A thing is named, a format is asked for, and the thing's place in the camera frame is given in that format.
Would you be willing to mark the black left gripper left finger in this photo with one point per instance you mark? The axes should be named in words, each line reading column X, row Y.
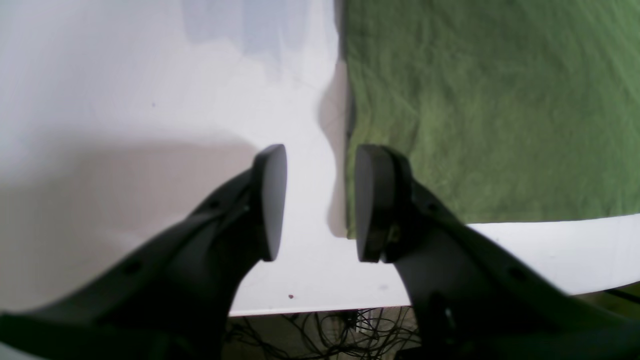
column 170, row 298

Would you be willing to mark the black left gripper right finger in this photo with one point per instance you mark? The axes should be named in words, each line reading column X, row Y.
column 472, row 299

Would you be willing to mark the olive green T-shirt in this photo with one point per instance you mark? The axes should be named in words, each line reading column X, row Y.
column 509, row 111

